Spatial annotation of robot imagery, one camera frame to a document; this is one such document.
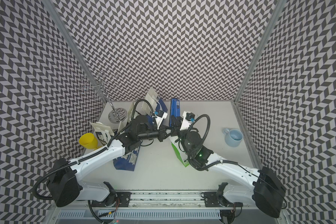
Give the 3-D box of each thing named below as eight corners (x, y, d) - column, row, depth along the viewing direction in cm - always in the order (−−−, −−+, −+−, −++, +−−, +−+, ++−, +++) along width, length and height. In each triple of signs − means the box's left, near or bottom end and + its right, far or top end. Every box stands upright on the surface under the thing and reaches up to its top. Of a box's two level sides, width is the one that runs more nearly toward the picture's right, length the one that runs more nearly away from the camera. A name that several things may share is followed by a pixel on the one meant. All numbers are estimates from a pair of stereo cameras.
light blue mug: (226, 147, 94) (230, 141, 87) (223, 135, 100) (226, 128, 93) (240, 147, 94) (245, 141, 87) (236, 135, 100) (240, 128, 93)
